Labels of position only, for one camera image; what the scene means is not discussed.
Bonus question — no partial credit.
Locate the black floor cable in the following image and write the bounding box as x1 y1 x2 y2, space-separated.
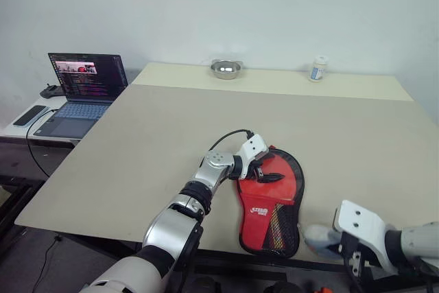
33 233 63 293

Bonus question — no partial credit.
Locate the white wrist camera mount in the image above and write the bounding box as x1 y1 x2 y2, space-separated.
331 199 396 274
237 134 270 181

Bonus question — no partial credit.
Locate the black handheld controller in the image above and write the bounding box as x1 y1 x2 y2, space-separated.
38 83 64 99

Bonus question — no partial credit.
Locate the open blue-grey laptop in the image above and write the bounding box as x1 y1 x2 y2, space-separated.
32 52 129 140

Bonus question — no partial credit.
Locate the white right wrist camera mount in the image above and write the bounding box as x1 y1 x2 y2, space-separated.
331 199 396 274

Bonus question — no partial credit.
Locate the black laptop power cable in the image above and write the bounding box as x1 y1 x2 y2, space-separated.
26 108 60 178

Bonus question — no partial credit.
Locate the white side table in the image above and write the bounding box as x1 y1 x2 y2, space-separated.
0 93 84 150

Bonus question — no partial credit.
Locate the black and red paddle case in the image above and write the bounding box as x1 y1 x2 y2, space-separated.
234 145 307 259

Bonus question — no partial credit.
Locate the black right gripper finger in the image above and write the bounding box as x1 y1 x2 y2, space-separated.
304 224 344 259

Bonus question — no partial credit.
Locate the stainless steel bowl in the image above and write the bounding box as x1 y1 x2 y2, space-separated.
209 59 245 81

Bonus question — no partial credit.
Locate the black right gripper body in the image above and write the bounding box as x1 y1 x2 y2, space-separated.
337 232 379 277

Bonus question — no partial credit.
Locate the white plastic bottle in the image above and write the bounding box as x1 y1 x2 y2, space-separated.
308 55 329 83

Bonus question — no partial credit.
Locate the black phone on blue pad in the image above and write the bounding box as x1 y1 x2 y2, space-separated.
12 104 49 129

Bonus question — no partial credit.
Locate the black bar under table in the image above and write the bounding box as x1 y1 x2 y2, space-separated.
191 265 288 283

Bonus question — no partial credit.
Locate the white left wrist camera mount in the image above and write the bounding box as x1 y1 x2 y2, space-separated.
237 134 270 181

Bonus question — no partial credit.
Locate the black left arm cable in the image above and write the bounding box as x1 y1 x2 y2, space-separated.
207 129 255 152

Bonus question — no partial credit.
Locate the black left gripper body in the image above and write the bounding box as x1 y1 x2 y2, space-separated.
249 155 276 185

